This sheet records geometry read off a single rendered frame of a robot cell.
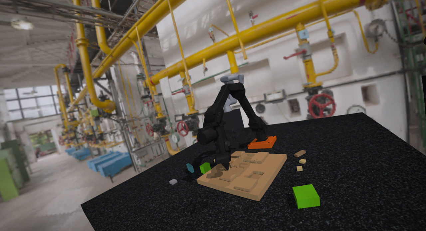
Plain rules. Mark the teal rectangular block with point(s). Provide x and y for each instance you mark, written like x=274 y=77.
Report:
x=190 y=168

